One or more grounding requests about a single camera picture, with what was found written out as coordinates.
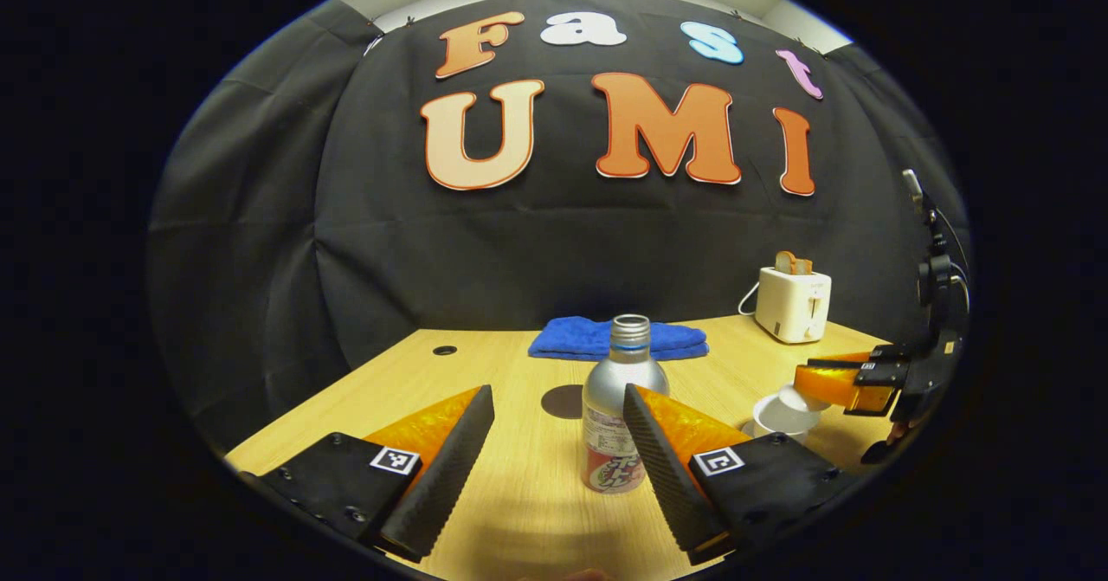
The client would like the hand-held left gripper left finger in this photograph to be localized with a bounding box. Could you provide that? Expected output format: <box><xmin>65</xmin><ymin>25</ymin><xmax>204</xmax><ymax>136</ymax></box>
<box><xmin>238</xmin><ymin>384</ymin><xmax>496</xmax><ymax>563</ymax></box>

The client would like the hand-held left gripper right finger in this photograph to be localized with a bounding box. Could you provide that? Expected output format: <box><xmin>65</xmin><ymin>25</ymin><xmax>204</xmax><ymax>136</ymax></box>
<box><xmin>623</xmin><ymin>384</ymin><xmax>858</xmax><ymax>566</ymax></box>

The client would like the white teacup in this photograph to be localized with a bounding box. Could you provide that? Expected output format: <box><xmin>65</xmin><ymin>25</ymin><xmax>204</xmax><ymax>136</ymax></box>
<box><xmin>751</xmin><ymin>393</ymin><xmax>821</xmax><ymax>443</ymax></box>

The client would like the silver water bottle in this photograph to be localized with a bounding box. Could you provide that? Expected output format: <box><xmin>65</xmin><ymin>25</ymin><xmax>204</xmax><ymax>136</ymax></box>
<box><xmin>582</xmin><ymin>314</ymin><xmax>670</xmax><ymax>495</ymax></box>

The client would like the dark round coaster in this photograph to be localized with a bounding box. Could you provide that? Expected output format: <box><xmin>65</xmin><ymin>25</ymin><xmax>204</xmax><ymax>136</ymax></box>
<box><xmin>541</xmin><ymin>384</ymin><xmax>588</xmax><ymax>420</ymax></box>

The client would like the white toaster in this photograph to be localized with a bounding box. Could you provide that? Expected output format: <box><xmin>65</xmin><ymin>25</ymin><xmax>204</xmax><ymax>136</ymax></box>
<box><xmin>755</xmin><ymin>267</ymin><xmax>833</xmax><ymax>345</ymax></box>

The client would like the blue folded towel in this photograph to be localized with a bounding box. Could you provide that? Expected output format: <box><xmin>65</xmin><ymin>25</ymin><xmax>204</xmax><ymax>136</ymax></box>
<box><xmin>528</xmin><ymin>316</ymin><xmax>710</xmax><ymax>362</ymax></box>

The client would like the black backdrop cloth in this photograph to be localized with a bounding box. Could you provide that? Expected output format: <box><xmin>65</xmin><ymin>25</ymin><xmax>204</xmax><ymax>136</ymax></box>
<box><xmin>145</xmin><ymin>0</ymin><xmax>972</xmax><ymax>452</ymax></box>

